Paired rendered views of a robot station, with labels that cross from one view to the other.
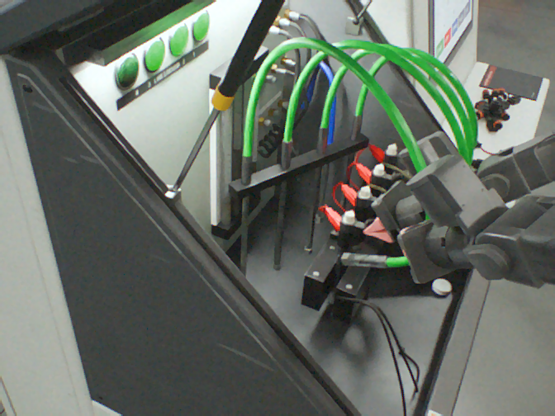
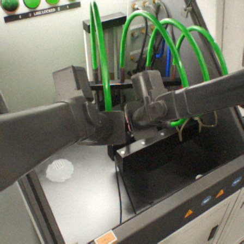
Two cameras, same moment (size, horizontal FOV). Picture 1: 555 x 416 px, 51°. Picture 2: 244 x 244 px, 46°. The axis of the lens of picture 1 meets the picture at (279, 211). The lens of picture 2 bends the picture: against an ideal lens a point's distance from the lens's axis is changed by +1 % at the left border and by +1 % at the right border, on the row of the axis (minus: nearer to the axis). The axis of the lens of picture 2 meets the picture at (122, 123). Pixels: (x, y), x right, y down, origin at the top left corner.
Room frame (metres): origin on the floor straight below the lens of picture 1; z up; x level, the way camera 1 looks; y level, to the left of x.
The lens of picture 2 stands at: (0.22, -0.48, 1.65)
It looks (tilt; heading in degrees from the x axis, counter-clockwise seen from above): 42 degrees down; 35
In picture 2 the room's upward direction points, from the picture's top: straight up
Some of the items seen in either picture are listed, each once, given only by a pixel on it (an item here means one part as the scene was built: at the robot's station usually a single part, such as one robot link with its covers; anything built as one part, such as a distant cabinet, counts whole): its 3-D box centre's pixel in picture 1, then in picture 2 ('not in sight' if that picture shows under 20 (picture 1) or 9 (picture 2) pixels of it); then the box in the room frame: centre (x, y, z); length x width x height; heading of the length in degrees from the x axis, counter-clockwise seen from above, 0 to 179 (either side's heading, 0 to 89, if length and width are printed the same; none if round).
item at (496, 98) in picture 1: (495, 105); not in sight; (1.39, -0.54, 1.01); 0.23 x 0.11 x 0.06; 157
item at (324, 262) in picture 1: (356, 256); (154, 144); (0.88, -0.17, 0.91); 0.34 x 0.10 x 0.15; 157
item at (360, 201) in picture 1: (361, 238); not in sight; (0.84, -0.16, 0.99); 0.05 x 0.03 x 0.21; 67
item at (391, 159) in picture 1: (386, 195); not in sight; (0.99, -0.22, 0.99); 0.05 x 0.03 x 0.21; 67
